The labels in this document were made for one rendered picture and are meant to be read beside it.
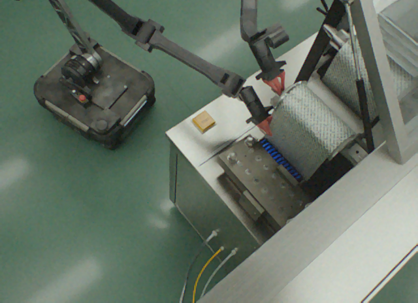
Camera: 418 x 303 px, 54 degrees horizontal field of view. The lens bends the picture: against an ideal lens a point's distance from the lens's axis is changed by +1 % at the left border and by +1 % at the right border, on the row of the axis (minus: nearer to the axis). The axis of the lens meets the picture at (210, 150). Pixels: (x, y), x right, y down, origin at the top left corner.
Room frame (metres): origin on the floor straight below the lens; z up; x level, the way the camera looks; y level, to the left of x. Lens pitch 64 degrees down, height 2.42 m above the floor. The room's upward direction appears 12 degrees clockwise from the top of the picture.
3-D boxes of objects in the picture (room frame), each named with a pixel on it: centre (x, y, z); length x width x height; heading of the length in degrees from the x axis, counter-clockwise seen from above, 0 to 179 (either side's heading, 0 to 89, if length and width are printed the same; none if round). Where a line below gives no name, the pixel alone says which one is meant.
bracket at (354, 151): (0.64, -0.46, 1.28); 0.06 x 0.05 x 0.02; 50
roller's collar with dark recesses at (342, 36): (1.04, -0.37, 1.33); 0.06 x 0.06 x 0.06; 50
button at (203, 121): (0.86, 0.05, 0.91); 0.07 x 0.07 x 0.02; 50
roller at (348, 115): (0.85, -0.40, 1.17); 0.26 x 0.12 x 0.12; 50
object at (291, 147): (0.71, -0.29, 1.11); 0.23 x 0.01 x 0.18; 50
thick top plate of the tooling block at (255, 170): (0.59, -0.24, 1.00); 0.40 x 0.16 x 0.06; 50
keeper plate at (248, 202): (0.51, -0.19, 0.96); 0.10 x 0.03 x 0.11; 50
